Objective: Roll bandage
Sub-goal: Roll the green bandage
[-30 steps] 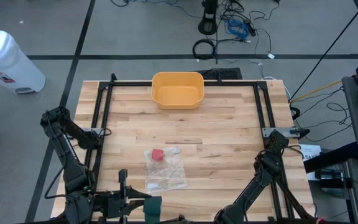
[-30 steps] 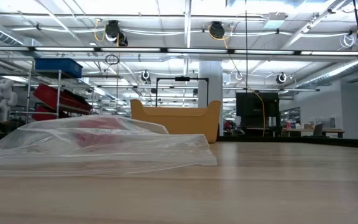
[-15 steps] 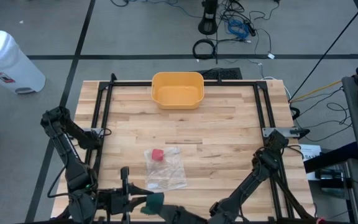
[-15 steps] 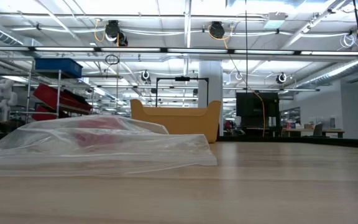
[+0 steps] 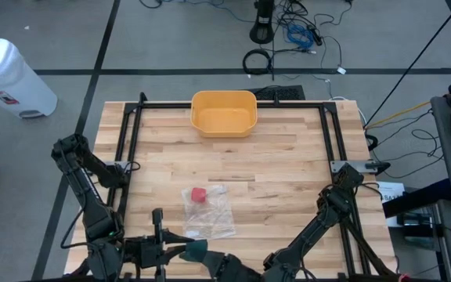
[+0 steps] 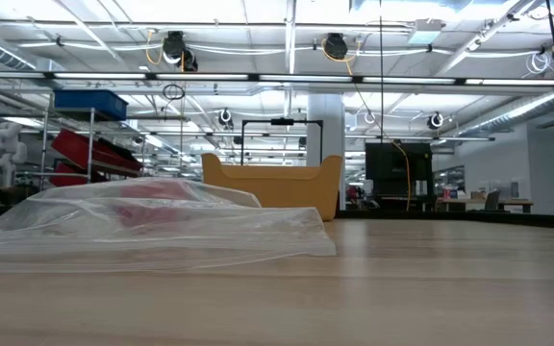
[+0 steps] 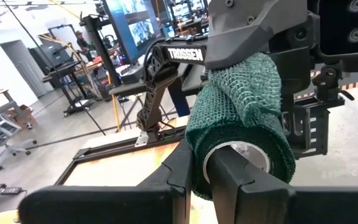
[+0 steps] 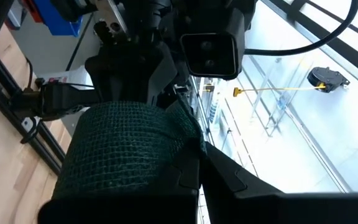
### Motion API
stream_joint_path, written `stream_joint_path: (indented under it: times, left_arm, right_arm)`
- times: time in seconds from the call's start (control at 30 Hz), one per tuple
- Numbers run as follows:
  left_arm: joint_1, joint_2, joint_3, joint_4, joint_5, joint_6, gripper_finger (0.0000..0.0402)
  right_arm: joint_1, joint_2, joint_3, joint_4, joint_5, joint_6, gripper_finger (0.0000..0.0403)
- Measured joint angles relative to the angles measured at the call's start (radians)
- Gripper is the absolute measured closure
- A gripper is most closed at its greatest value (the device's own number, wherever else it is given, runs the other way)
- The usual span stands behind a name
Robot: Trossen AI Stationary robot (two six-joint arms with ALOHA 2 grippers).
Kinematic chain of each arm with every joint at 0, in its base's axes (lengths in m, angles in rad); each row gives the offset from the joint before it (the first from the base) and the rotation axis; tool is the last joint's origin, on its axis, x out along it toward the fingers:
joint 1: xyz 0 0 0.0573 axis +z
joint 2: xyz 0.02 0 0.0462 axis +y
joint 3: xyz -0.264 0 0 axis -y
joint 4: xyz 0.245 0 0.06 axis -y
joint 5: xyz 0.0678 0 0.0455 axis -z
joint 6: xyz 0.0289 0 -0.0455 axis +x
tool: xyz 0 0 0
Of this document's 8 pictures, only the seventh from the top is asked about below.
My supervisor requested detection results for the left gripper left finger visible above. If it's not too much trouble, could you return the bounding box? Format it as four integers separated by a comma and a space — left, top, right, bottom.
137, 138, 194, 224

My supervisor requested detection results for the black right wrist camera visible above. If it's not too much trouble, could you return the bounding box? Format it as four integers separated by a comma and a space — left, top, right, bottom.
318, 0, 358, 57

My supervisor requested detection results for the thin black diagonal rod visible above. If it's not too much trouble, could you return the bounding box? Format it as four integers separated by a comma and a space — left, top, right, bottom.
3, 0, 107, 137

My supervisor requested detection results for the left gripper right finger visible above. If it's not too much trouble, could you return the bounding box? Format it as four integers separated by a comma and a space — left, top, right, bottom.
206, 145, 295, 224

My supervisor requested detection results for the cardboard box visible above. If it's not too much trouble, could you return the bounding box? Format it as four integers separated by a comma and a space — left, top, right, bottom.
4, 104, 39, 130

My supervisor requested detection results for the grey metal mounting plate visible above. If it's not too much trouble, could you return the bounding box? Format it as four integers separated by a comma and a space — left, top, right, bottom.
134, 130, 150, 147

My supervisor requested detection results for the black slotted box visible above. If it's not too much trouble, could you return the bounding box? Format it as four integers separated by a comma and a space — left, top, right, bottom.
283, 96, 345, 159

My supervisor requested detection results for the grey door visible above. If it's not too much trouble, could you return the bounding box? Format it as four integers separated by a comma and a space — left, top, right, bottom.
0, 39, 48, 99

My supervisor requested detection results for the person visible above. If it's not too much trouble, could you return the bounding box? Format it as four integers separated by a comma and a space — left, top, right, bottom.
75, 30, 94, 62

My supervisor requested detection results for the large display screen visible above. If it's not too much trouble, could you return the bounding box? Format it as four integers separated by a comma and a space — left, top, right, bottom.
103, 0, 164, 65

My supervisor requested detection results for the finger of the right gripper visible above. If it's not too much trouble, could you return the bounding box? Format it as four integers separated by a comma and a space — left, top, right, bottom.
272, 51, 313, 96
203, 0, 308, 71

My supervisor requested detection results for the yellow floor cable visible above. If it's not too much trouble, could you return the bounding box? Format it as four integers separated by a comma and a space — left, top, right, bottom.
106, 73, 122, 133

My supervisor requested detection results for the black machine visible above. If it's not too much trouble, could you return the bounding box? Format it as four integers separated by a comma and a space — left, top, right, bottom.
29, 41, 74, 73

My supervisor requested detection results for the dark green elastic bandage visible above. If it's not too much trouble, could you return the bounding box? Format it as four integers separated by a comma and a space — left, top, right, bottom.
185, 52, 296, 202

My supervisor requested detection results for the black rolling stand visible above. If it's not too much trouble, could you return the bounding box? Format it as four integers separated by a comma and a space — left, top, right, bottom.
42, 60, 96, 118

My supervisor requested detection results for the black floor power brick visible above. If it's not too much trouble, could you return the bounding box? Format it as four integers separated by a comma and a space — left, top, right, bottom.
0, 186, 23, 196

